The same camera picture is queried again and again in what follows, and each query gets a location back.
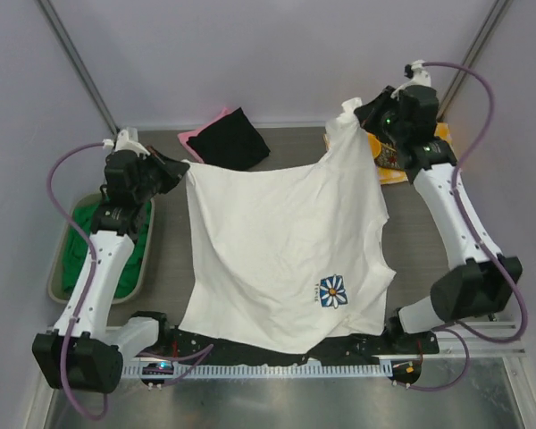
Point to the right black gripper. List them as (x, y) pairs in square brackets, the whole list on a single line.
[(372, 110)]

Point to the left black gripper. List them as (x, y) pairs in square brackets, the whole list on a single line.
[(162, 166)]

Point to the grey plastic tray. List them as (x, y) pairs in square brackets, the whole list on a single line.
[(56, 277)]

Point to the white flower print t-shirt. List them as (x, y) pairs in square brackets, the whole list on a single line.
[(284, 259)]

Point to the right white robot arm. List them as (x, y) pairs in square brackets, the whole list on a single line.
[(480, 279)]

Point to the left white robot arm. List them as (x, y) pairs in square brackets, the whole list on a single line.
[(79, 353)]

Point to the orange bowl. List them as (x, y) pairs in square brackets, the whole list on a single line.
[(375, 146)]

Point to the black patterned plate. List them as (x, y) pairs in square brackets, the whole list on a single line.
[(388, 159)]

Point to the orange checkered cloth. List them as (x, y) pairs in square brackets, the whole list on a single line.
[(387, 176)]

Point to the folded black t-shirt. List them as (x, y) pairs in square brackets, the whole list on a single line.
[(231, 142)]

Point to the green t-shirt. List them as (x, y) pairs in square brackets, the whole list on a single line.
[(80, 250)]

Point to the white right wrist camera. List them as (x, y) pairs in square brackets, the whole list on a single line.
[(417, 76)]

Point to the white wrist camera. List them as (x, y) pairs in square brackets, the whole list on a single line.
[(417, 76), (126, 139)]

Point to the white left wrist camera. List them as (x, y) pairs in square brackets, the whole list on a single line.
[(126, 139)]

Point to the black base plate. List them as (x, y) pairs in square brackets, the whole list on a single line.
[(354, 349)]

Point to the slotted cable duct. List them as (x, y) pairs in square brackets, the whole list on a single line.
[(147, 369)]

